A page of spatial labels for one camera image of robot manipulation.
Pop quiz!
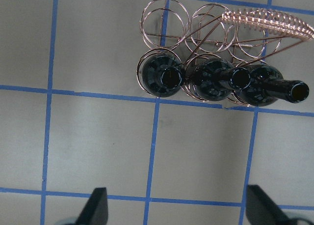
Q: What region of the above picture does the dark wine bottle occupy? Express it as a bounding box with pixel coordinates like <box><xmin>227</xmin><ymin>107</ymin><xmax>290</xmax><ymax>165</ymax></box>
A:
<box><xmin>189</xmin><ymin>58</ymin><xmax>251</xmax><ymax>101</ymax></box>
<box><xmin>235</xmin><ymin>64</ymin><xmax>310</xmax><ymax>107</ymax></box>
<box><xmin>142</xmin><ymin>52</ymin><xmax>184</xmax><ymax>97</ymax></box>

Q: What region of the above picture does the copper wire bottle basket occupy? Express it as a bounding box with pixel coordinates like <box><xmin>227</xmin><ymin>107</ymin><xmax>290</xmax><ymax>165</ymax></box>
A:
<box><xmin>136</xmin><ymin>0</ymin><xmax>314</xmax><ymax>106</ymax></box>

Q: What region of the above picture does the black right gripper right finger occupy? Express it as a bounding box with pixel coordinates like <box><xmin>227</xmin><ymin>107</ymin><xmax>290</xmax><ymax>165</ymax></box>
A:
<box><xmin>246</xmin><ymin>185</ymin><xmax>289</xmax><ymax>225</ymax></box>

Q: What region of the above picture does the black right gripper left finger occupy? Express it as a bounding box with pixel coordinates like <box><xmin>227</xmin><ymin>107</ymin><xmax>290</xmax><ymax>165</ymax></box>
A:
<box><xmin>77</xmin><ymin>187</ymin><xmax>108</xmax><ymax>225</ymax></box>

